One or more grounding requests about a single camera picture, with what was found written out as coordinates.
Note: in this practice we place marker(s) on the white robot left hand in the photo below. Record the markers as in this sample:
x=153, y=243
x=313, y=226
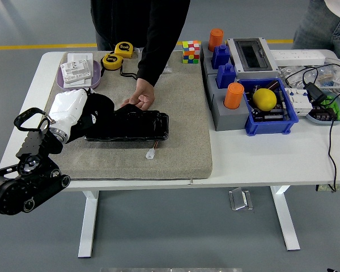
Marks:
x=66, y=109

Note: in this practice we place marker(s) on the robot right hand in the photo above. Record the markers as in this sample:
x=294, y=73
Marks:
x=331, y=270

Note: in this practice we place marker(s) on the person's left hand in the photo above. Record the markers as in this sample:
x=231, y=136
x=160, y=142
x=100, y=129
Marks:
x=144, y=95

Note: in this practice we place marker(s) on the glossy black panel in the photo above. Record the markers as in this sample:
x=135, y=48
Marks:
x=141, y=127

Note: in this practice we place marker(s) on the black rag with red tag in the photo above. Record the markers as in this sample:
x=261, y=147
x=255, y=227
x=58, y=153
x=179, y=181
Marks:
x=102, y=105

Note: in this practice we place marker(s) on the person's left forearm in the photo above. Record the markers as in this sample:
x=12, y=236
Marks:
x=154, y=62

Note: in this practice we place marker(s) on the small clear plastic bag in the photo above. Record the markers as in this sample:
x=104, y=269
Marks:
x=167, y=69

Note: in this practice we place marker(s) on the white socket module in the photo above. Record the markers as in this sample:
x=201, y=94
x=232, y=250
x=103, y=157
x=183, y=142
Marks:
x=76, y=71

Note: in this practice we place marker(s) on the purple tray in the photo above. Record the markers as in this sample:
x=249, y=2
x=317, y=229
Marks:
x=95, y=82

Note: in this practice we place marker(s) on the yellow tape measure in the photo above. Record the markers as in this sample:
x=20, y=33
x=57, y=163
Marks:
x=112, y=61

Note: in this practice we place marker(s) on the grey-brown mat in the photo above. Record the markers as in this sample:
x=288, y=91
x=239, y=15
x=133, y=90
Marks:
x=181, y=127

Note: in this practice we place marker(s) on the yellow tape measure 5m print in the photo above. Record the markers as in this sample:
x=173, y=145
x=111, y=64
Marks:
x=124, y=49

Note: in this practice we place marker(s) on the multicolour puzzle cube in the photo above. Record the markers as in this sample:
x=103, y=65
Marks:
x=191, y=52

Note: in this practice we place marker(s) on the white table leg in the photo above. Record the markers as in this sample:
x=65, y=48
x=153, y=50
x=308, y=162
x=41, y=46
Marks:
x=286, y=221
x=88, y=224

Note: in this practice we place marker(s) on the grey holder block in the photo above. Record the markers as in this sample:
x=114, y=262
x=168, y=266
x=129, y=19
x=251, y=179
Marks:
x=206, y=63
x=229, y=119

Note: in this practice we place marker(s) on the person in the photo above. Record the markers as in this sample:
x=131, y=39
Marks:
x=122, y=20
x=320, y=28

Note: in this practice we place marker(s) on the blue block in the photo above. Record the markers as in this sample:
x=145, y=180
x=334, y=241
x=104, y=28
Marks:
x=221, y=56
x=226, y=76

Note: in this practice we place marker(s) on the orange cylinder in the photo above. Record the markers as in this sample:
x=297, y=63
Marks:
x=233, y=96
x=216, y=39

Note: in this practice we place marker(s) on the metal floor plate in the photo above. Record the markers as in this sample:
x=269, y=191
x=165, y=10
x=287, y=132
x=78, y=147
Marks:
x=241, y=199

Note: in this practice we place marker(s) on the yellow ball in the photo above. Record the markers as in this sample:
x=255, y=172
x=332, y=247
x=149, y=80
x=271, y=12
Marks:
x=265, y=99

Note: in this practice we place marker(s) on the brown cylinder part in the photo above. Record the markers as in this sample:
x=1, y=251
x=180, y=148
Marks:
x=272, y=84

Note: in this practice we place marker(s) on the blue plastic bin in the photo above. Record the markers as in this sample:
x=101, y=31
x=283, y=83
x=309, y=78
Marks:
x=269, y=127

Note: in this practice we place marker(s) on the white circuit breaker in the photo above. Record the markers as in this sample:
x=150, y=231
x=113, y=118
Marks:
x=299, y=103

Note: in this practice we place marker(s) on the black terminal blocks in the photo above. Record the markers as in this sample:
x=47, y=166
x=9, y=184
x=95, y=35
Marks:
x=323, y=114

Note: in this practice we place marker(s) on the white power strip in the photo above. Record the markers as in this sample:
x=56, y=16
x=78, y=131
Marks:
x=297, y=56

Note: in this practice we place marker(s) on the green plastic part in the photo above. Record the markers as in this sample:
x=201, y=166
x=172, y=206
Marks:
x=335, y=106

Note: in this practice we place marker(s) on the clear bags of small parts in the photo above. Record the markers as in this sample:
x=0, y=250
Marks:
x=326, y=75

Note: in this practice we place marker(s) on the white switch plate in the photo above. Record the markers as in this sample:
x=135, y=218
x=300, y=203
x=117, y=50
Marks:
x=82, y=82
x=79, y=57

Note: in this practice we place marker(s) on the grey electrical enclosure box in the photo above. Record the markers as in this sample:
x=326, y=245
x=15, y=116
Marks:
x=252, y=72

